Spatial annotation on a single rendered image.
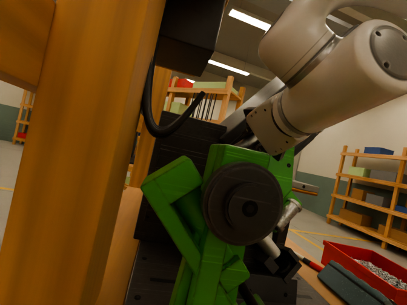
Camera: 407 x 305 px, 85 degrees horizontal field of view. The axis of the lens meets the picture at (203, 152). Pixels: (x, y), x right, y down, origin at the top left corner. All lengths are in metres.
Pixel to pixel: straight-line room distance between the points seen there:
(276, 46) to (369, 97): 0.11
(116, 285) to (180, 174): 0.33
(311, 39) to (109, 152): 0.25
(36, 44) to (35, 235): 0.19
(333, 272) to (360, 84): 0.52
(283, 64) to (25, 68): 0.27
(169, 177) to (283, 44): 0.20
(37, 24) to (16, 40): 0.03
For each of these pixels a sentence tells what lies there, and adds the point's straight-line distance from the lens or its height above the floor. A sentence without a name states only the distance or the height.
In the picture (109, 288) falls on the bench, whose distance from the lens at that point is 0.50.
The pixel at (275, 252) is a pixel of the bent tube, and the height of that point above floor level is 0.99.
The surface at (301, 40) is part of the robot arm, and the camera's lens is 0.30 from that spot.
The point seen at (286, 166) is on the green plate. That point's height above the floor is 1.17.
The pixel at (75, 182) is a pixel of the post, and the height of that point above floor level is 1.10.
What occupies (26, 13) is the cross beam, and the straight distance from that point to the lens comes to 0.27.
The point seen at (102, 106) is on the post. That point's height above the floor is 1.18.
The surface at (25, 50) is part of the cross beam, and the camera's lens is 0.27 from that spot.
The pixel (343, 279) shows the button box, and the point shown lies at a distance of 0.68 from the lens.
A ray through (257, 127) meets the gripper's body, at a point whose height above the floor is 1.23.
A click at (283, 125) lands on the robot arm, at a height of 1.22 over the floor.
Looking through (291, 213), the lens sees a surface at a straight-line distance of 0.54.
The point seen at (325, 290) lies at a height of 0.90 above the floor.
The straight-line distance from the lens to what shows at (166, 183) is 0.21.
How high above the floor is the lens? 1.16
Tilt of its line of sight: level
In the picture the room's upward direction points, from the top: 13 degrees clockwise
